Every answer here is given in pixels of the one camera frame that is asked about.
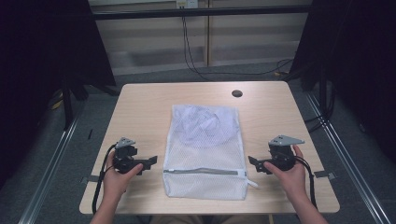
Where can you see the grey tape strip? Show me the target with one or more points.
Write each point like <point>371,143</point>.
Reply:
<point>323,174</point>
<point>91,179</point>

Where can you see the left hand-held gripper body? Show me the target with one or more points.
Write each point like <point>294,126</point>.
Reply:
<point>124,154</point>

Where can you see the black stand leg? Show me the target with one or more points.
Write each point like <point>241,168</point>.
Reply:
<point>67,105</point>

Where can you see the person's left hand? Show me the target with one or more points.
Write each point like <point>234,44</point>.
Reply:
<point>113,182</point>

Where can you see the person's right hand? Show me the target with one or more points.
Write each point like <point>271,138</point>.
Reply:
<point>292,182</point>

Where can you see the white mesh laundry bag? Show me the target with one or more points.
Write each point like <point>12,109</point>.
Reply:
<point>205,183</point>

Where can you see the black stand pole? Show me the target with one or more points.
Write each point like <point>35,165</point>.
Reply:
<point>323,93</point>

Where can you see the yellow object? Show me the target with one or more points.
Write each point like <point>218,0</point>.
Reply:
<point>57,101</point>

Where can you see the white garment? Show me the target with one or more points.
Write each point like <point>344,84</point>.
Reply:
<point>202,124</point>

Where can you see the black horizontal bar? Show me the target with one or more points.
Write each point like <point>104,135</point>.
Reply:
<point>202,13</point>

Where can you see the white wall outlet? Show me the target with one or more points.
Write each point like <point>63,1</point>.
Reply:
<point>186,3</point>

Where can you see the black curtain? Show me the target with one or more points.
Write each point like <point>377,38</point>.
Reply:
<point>37,62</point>
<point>358,62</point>

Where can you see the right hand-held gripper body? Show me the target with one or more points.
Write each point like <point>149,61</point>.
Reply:
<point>281,155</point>

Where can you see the metal floor rail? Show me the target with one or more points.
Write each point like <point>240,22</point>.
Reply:
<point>348,174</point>
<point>46,177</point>

